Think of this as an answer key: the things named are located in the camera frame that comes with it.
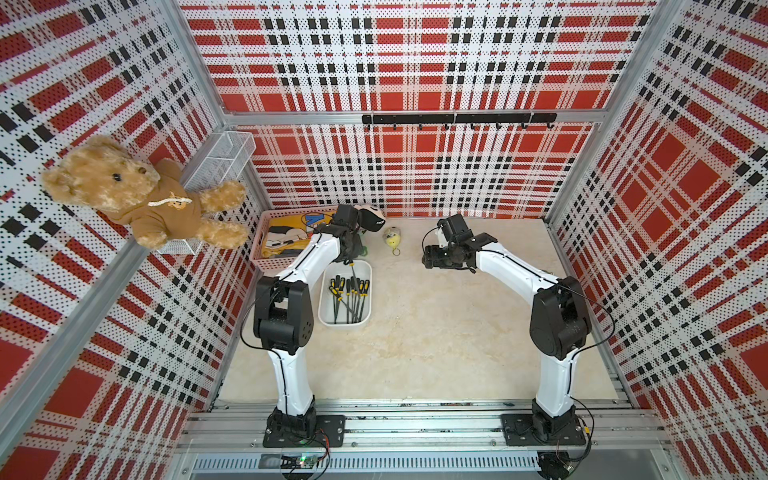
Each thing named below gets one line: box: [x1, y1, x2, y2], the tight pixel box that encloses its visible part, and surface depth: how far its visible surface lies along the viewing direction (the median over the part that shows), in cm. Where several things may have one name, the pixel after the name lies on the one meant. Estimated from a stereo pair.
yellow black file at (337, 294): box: [334, 275, 341, 323], surface depth 102 cm
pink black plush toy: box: [354, 205, 386, 232], surface depth 109 cm
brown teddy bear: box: [42, 136, 249, 250], surface depth 54 cm
